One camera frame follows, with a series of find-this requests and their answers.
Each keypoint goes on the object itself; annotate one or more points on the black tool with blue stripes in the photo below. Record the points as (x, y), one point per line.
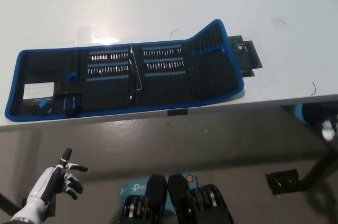
(70, 106)

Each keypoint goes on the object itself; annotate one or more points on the short black tape strip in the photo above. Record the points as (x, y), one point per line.
(177, 112)

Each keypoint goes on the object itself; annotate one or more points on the teal tp-link box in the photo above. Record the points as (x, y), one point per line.
(132, 185)

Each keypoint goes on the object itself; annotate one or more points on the black robot body blocks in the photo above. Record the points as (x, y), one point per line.
(179, 203)

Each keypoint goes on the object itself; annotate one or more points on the black toolkit case blue trim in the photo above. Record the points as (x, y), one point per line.
(211, 76)

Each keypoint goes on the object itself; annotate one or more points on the blue black round object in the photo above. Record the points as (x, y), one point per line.
(299, 111)

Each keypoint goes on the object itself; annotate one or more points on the black floor outlet plate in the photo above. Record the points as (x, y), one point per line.
(282, 181)

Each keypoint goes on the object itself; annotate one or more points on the black square circuit board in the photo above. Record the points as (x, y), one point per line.
(247, 57)

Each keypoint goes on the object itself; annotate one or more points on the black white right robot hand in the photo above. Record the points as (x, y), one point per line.
(327, 129)

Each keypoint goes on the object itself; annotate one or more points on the white grid card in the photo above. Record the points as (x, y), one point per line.
(38, 91)

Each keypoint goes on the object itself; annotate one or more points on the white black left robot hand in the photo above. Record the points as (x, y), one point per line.
(48, 181)

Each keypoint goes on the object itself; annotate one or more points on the black table leg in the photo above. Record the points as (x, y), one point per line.
(319, 166)

